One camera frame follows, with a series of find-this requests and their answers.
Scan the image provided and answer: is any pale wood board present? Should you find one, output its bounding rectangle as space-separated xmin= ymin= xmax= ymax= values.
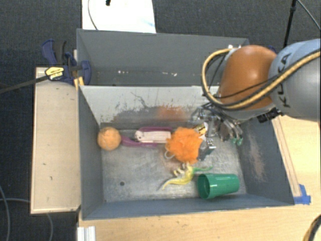
xmin=30 ymin=67 xmax=82 ymax=214

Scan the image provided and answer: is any black cylinder on white bracket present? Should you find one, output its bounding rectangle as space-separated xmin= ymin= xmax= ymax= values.
xmin=256 ymin=108 xmax=283 ymax=124

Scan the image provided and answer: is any grey metal bin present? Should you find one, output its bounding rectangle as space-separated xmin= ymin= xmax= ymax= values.
xmin=76 ymin=28 xmax=296 ymax=221

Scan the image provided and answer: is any orange ball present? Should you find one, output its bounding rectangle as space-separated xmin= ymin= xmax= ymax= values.
xmin=97 ymin=127 xmax=122 ymax=151

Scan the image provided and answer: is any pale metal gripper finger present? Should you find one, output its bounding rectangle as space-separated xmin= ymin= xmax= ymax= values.
xmin=197 ymin=138 xmax=217 ymax=162
xmin=193 ymin=124 xmax=208 ymax=138

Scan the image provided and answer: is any green plastic cup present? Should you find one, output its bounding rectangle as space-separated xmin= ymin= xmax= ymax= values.
xmin=196 ymin=173 xmax=241 ymax=200

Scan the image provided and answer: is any orange mesh bath sponge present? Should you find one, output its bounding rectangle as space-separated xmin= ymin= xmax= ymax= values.
xmin=164 ymin=127 xmax=204 ymax=165

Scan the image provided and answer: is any purple and white tool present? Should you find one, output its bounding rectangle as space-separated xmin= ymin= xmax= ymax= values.
xmin=120 ymin=126 xmax=174 ymax=149

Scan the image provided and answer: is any yellow-green toy dinosaur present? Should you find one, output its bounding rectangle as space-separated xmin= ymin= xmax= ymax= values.
xmin=160 ymin=163 xmax=214 ymax=192

